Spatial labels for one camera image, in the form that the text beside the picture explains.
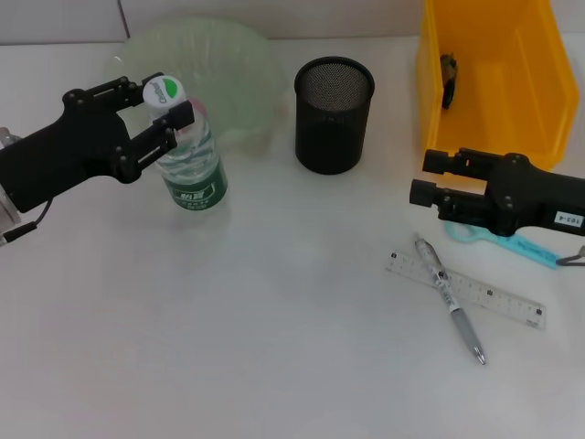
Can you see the blue scissors with sheath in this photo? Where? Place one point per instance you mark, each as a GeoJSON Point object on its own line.
{"type": "Point", "coordinates": [525, 247]}

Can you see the yellow plastic bin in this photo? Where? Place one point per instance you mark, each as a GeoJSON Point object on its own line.
{"type": "Point", "coordinates": [498, 100]}

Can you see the grey clear ballpoint pen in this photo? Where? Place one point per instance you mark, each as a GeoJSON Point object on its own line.
{"type": "Point", "coordinates": [457, 311]}

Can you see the translucent green fruit bowl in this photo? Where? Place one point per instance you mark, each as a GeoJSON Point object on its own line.
{"type": "Point", "coordinates": [228, 68]}

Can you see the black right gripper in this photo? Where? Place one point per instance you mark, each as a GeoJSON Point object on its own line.
{"type": "Point", "coordinates": [535, 201]}

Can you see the transparent plastic ruler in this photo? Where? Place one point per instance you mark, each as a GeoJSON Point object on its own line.
{"type": "Point", "coordinates": [493, 295]}

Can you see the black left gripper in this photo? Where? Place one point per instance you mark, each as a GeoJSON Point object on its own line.
{"type": "Point", "coordinates": [64, 151]}

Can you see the black mesh pen holder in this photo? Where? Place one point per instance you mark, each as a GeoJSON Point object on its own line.
{"type": "Point", "coordinates": [331, 132]}

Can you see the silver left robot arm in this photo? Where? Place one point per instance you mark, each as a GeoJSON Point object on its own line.
{"type": "Point", "coordinates": [5, 208]}

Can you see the green plastic wrapper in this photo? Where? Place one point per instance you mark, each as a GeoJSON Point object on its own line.
{"type": "Point", "coordinates": [449, 78]}

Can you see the clear water bottle green label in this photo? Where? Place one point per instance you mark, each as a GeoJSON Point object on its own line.
{"type": "Point", "coordinates": [194, 174]}

